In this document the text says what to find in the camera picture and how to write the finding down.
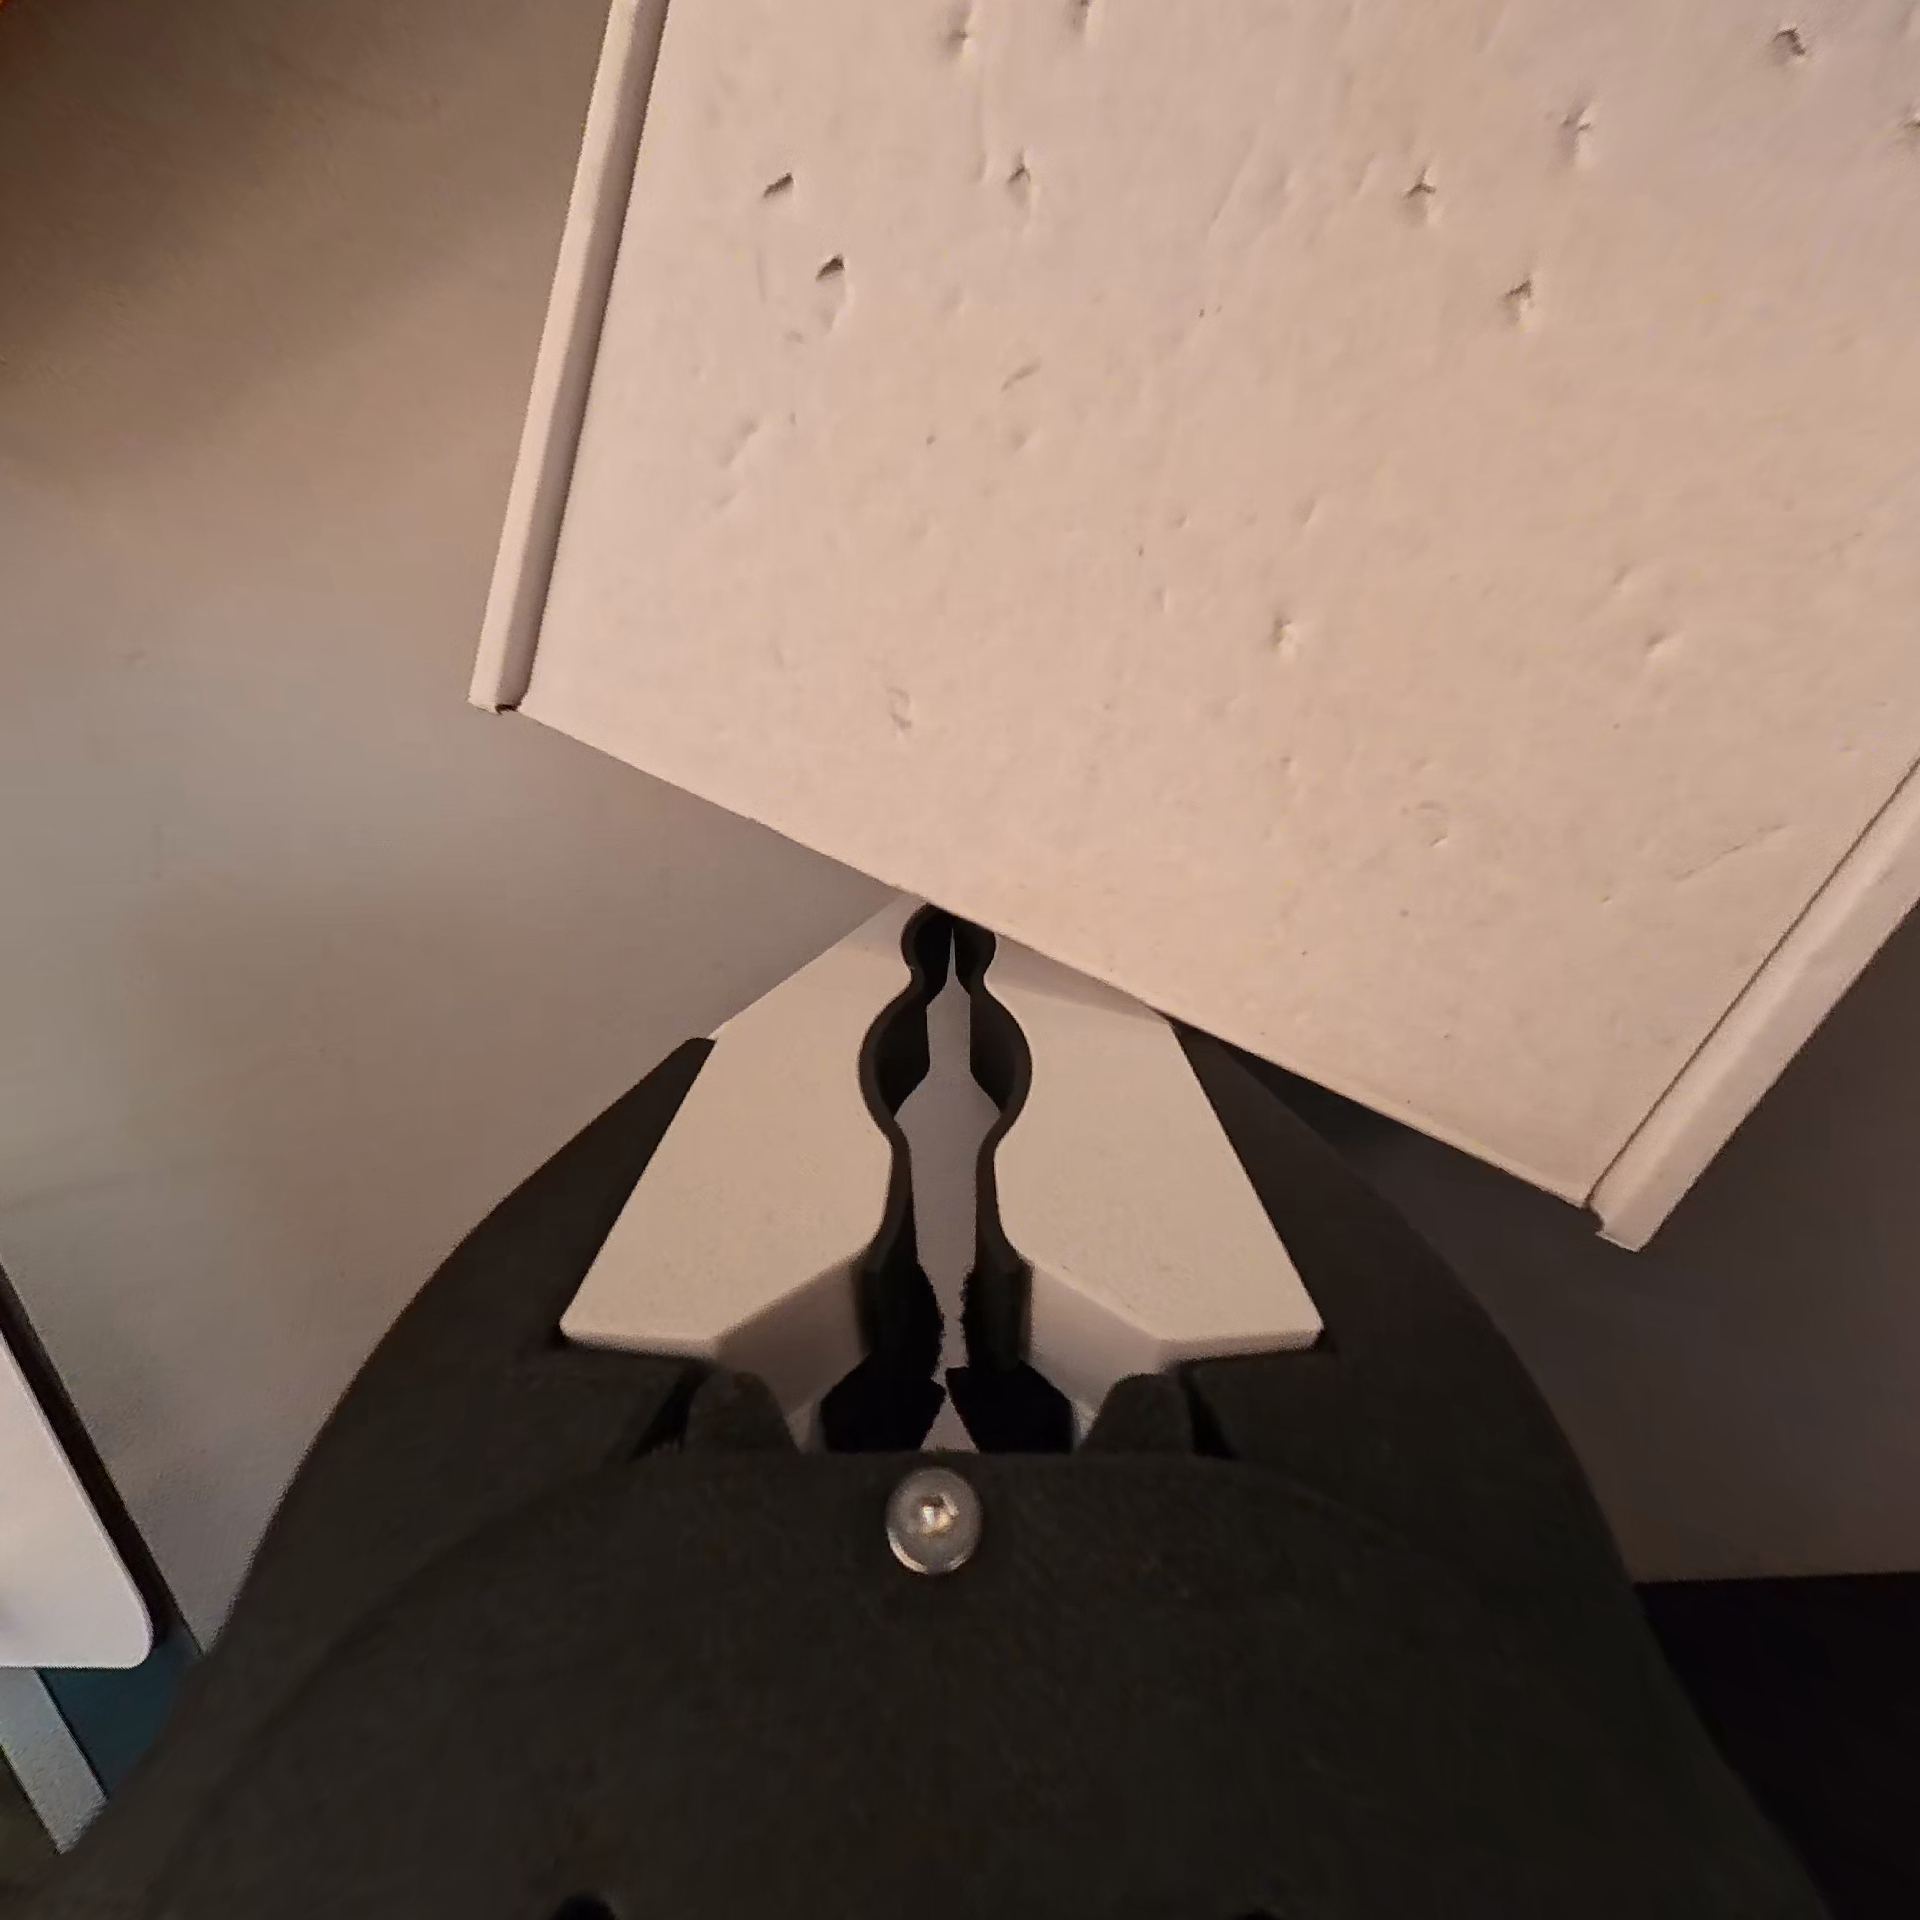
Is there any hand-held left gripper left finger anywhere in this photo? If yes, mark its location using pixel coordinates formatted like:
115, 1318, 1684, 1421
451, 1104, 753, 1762
559, 895, 951, 1453

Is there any white cardboard mailer box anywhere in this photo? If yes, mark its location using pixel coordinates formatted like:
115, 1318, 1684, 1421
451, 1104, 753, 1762
470, 0, 1920, 1255

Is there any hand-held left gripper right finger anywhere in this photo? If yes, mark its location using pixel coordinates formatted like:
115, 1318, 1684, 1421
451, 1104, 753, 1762
953, 921, 1326, 1453

